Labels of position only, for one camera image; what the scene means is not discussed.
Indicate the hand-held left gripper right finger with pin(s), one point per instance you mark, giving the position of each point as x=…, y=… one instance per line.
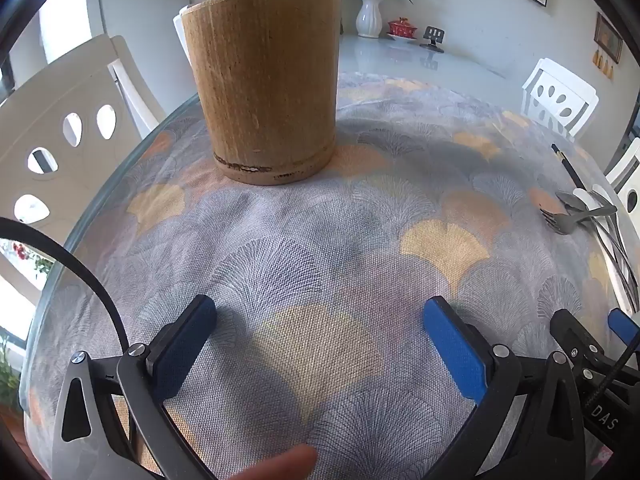
x=455, y=355

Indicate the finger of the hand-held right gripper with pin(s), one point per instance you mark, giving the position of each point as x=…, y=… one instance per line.
x=570, y=330
x=625, y=327

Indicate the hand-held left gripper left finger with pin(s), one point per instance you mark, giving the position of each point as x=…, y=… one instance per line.
x=185, y=345

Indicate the black chopstick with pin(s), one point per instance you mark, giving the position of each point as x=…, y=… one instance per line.
x=567, y=165

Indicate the wooden utensil holder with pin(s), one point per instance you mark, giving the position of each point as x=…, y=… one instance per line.
x=260, y=85

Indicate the person's left hand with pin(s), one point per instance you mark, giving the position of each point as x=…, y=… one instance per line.
x=280, y=465

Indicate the orange hanging tassels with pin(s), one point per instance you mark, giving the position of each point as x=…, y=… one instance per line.
x=602, y=62

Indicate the small dark framed picture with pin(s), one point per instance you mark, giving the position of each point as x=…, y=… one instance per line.
x=607, y=37

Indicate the black phone stand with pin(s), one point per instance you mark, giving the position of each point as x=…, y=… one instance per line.
x=434, y=37

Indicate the red lidded teapot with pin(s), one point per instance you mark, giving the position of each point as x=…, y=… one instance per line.
x=401, y=27

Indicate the white refrigerator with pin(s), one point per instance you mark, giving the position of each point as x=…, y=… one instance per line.
x=145, y=10

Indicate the white ribbed vase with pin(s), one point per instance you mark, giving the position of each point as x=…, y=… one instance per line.
x=369, y=17

